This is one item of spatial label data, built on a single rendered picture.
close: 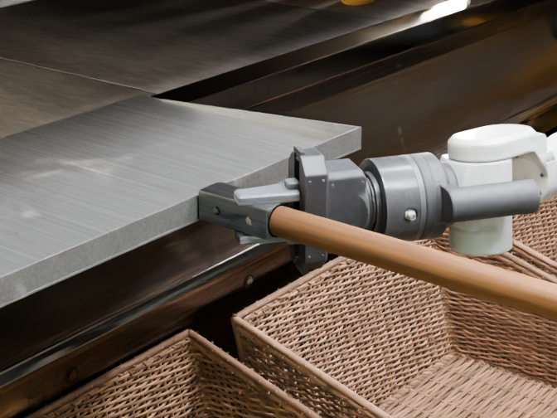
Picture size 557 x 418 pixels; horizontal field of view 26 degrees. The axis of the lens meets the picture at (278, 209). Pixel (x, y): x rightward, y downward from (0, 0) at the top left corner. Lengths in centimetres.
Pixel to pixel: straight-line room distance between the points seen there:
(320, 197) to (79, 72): 70
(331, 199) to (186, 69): 66
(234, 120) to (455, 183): 40
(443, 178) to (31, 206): 42
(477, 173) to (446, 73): 102
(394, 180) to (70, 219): 33
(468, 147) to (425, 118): 93
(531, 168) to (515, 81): 114
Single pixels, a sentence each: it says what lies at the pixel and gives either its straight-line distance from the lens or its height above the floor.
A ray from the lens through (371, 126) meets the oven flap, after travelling 202.
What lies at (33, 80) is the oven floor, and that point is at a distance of 176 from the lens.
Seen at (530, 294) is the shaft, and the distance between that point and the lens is 102.
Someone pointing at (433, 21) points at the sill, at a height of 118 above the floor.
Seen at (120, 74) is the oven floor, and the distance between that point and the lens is 177.
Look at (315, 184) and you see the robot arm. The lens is 116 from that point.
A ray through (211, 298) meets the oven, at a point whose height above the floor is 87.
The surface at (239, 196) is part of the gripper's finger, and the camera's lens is 116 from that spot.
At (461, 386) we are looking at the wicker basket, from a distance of 213.
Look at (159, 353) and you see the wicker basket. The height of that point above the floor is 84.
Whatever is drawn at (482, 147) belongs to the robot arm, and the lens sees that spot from 122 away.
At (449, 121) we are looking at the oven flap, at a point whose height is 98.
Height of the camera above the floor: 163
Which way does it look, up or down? 21 degrees down
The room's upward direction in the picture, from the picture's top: straight up
